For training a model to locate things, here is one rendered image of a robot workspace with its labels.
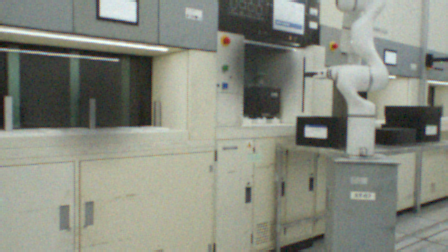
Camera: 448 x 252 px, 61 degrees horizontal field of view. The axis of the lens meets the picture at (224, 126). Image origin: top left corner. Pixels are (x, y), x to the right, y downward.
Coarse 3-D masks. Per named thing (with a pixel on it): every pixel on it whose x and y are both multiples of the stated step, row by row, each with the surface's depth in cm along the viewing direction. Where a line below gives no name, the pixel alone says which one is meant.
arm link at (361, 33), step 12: (360, 0) 177; (372, 0) 176; (384, 0) 176; (372, 12) 174; (360, 24) 174; (372, 24) 175; (360, 36) 173; (372, 36) 174; (360, 48) 173; (372, 48) 172; (372, 60) 172; (372, 72) 169; (384, 72) 168; (372, 84) 169; (384, 84) 169
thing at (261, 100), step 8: (248, 88) 263; (256, 88) 257; (264, 88) 258; (272, 88) 263; (248, 96) 263; (256, 96) 257; (264, 96) 259; (272, 96) 264; (280, 96) 268; (248, 104) 264; (256, 104) 257; (264, 104) 259; (272, 104) 264; (248, 112) 268; (256, 112) 261; (264, 112) 260; (272, 112) 264
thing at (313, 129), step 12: (300, 120) 224; (312, 120) 218; (324, 120) 213; (336, 120) 209; (300, 132) 224; (312, 132) 219; (324, 132) 214; (336, 132) 209; (300, 144) 224; (312, 144) 219; (324, 144) 214; (336, 144) 209
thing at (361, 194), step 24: (336, 168) 165; (360, 168) 164; (384, 168) 163; (336, 192) 166; (360, 192) 164; (384, 192) 163; (336, 216) 166; (360, 216) 165; (384, 216) 164; (336, 240) 167; (360, 240) 165; (384, 240) 164
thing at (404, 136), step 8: (376, 128) 241; (384, 128) 241; (392, 128) 242; (400, 128) 244; (408, 128) 248; (376, 136) 238; (384, 136) 234; (392, 136) 230; (400, 136) 233; (408, 136) 239; (376, 144) 237; (384, 144) 234; (392, 144) 230; (400, 144) 233; (408, 144) 239
